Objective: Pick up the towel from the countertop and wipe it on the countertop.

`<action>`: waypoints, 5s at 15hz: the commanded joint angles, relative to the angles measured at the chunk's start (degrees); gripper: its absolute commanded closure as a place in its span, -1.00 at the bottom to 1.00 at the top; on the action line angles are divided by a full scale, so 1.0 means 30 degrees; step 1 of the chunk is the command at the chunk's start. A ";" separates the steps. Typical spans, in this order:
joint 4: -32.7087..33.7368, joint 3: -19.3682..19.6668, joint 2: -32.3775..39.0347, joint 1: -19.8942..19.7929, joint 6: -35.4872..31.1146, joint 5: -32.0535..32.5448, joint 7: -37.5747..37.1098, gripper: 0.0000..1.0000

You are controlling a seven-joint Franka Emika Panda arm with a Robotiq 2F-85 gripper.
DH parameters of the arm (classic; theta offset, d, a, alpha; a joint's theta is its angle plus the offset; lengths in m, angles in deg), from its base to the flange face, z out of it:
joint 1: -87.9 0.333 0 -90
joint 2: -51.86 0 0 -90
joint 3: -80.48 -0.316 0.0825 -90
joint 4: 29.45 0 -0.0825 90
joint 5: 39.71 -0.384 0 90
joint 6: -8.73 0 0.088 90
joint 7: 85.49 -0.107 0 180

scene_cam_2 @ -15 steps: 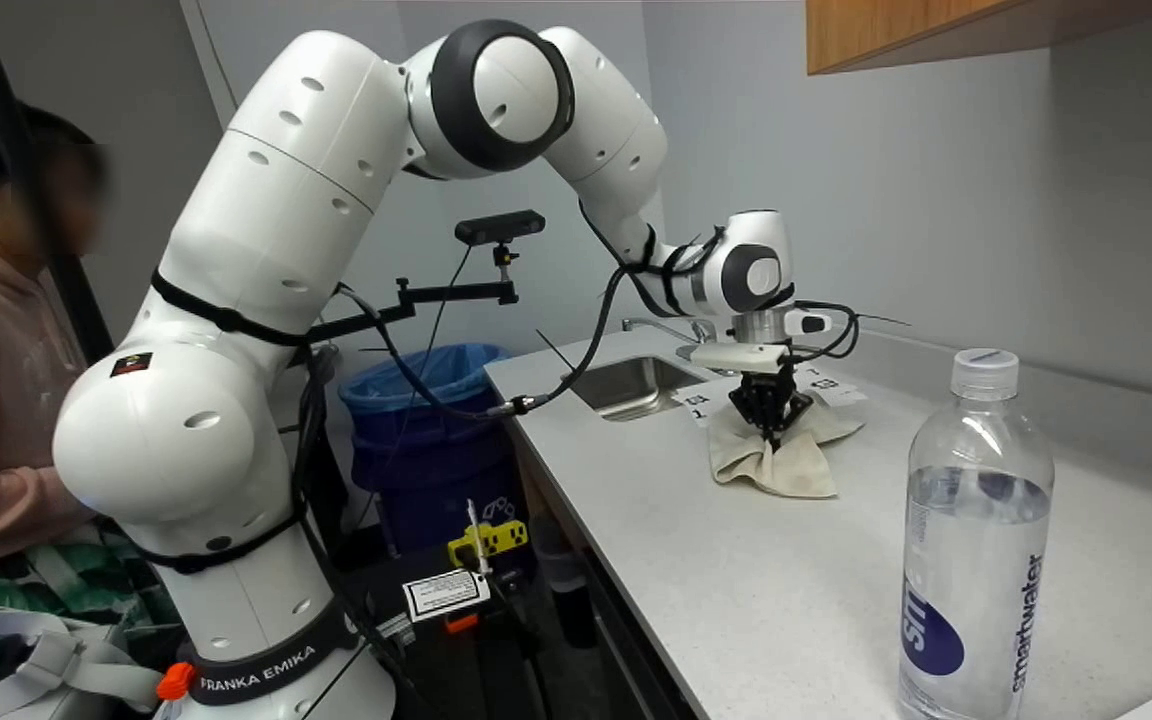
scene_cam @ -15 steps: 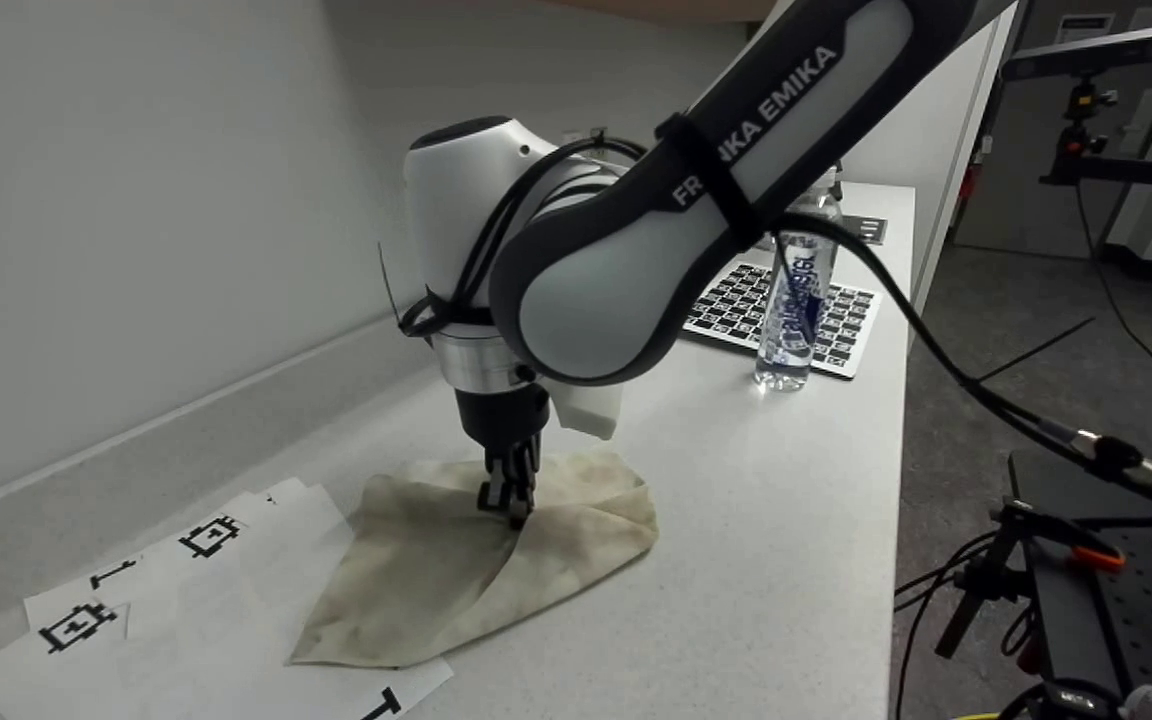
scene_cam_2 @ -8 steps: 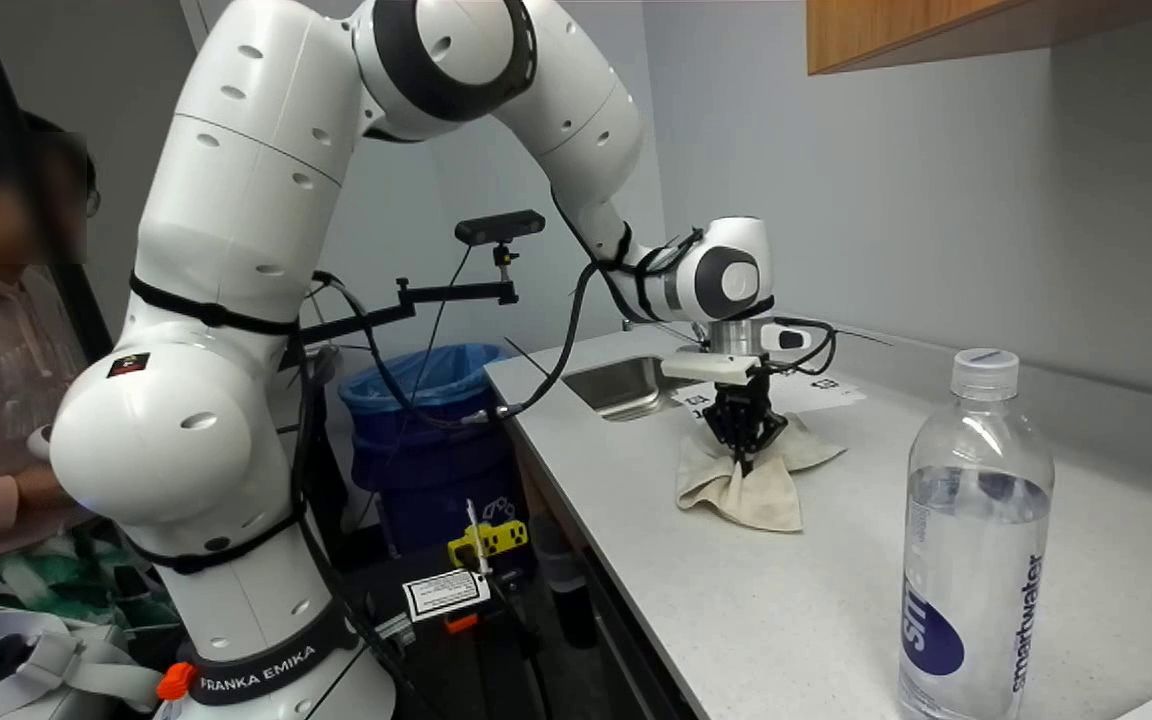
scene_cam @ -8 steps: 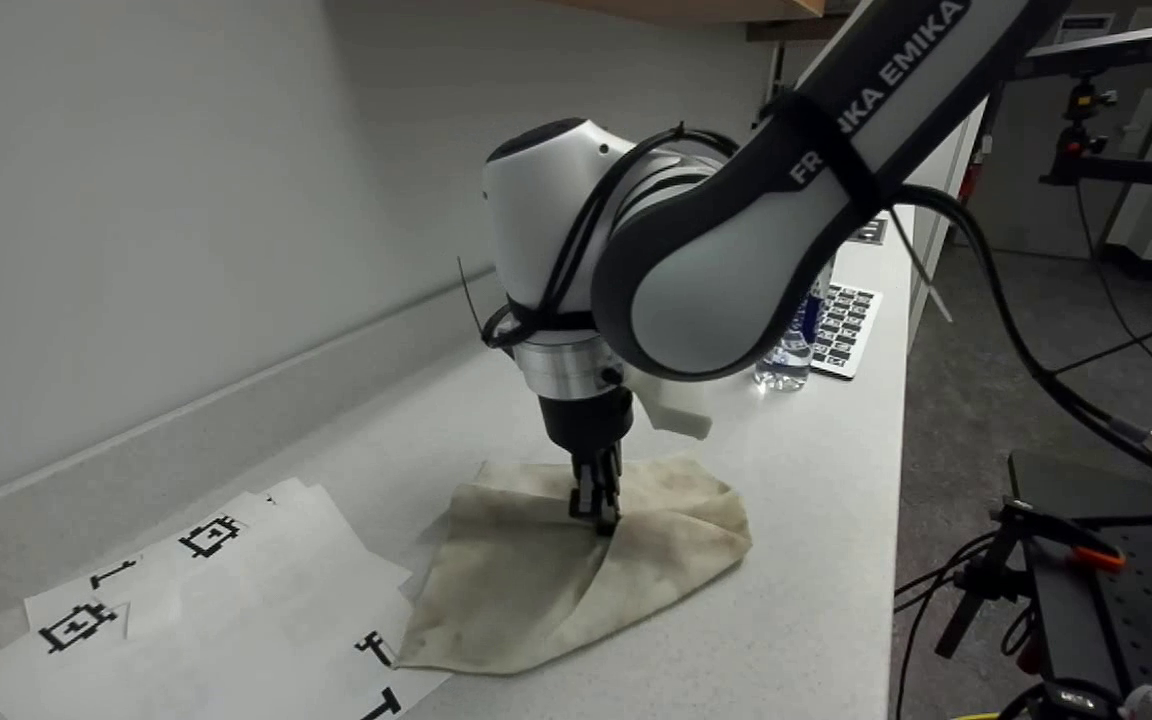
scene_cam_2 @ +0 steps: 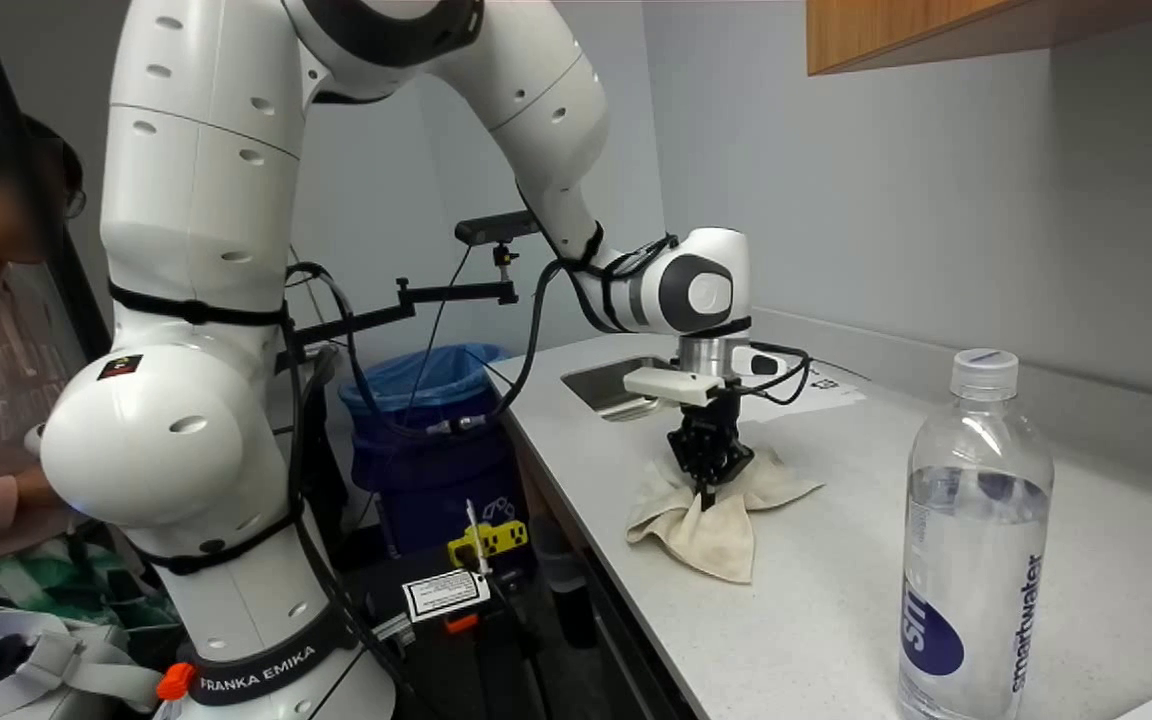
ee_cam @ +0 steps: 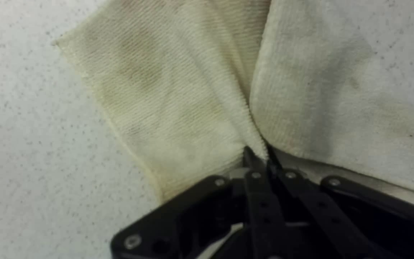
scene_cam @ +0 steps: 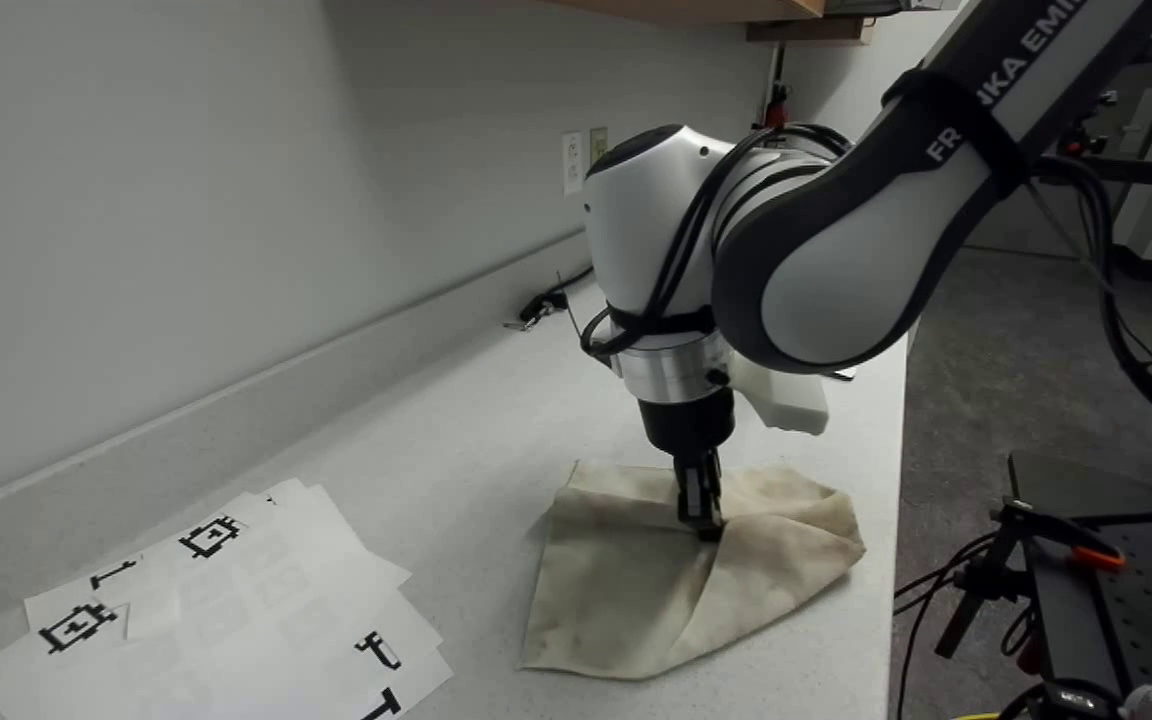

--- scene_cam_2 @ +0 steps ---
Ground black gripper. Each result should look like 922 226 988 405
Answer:
663 399 757 515

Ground stained beige towel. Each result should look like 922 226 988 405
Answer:
622 443 826 589

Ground dark grey flat tablet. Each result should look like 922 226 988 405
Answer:
560 351 661 418

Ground yellow power splitter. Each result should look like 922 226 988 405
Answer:
443 501 534 579

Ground clear plastic water bottle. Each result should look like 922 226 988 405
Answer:
895 343 1061 720

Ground blue recycling bin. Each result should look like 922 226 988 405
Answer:
335 340 527 566

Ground white labelled power adapter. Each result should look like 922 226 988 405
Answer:
396 566 496 623

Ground green plaid cloth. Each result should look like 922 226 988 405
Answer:
0 535 186 670

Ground black diagonal pole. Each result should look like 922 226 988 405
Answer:
0 19 117 368

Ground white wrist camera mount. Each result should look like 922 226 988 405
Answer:
619 363 739 413

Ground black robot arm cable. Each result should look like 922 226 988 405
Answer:
491 226 818 413

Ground black camera on stand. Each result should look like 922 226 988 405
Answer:
452 206 542 252

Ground wooden wall cabinet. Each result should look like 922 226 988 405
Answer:
804 0 1152 80

